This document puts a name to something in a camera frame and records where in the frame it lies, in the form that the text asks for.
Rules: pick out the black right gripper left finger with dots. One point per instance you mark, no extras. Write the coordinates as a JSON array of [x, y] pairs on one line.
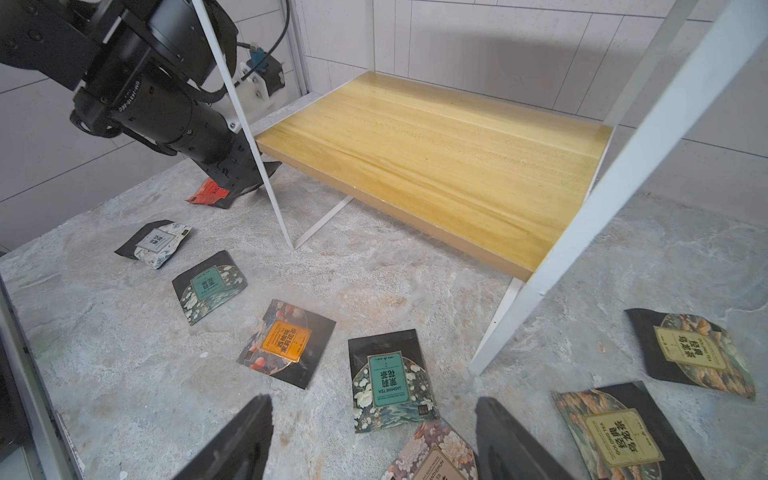
[[240, 450]]

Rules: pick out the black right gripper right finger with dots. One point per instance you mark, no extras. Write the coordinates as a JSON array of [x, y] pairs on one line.
[[506, 450]]

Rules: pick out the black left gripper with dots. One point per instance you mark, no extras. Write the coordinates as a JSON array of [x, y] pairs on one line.
[[158, 110]]

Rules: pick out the pink label tea bag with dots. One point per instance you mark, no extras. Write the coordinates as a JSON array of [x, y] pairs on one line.
[[436, 451]]

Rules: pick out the red label tea bag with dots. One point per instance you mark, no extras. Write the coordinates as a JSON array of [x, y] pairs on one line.
[[211, 194]]

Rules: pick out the yellow label tea bag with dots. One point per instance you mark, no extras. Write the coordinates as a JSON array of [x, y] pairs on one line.
[[621, 433]]

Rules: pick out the orange label tea bag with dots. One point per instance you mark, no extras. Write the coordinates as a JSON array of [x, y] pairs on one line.
[[288, 343]]

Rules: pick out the teal label tea bag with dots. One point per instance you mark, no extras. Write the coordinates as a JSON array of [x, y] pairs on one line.
[[390, 382]]

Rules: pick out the dark teal floral tea bag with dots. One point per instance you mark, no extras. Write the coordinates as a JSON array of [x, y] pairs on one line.
[[208, 285]]

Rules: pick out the floral pattern tea bag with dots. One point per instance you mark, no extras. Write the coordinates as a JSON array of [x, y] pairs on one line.
[[689, 349]]

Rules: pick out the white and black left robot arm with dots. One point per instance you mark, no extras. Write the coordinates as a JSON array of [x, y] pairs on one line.
[[98, 48]]

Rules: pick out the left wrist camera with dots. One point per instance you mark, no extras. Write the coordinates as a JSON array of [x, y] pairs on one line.
[[260, 84]]

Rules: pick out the wooden two-tier shelf white frame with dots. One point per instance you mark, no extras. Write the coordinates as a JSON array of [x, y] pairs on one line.
[[524, 190]]

